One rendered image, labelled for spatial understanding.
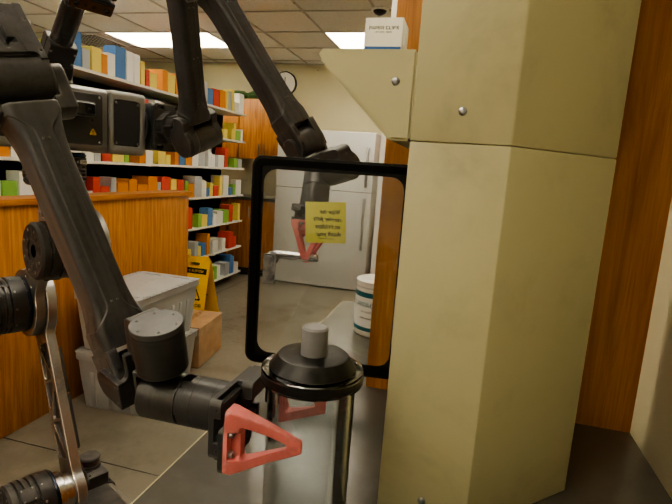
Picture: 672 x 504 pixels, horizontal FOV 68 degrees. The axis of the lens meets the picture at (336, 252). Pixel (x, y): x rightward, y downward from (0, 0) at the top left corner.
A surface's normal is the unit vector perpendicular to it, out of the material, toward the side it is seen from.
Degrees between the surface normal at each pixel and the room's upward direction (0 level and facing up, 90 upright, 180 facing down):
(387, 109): 90
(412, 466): 90
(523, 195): 90
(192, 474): 0
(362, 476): 0
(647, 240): 90
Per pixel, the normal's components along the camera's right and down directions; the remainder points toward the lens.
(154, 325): 0.00, -0.92
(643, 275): -0.26, 0.14
